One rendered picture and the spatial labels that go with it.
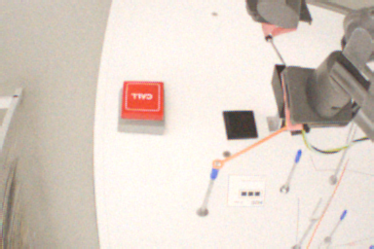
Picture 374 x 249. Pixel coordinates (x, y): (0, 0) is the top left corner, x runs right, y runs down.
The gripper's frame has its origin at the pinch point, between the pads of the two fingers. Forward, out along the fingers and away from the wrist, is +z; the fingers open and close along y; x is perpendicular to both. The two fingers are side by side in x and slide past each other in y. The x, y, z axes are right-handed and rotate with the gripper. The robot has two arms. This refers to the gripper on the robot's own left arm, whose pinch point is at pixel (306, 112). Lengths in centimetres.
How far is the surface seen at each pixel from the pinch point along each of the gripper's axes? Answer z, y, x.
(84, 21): 111, -21, 54
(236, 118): 10.8, -6.8, 2.0
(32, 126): 127, -37, 28
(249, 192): 7.5, -6.3, -7.8
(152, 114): 8.4, -17.0, 2.1
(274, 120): 11.5, -1.5, 1.8
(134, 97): 9.4, -18.8, 4.3
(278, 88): 4.7, -2.4, 4.1
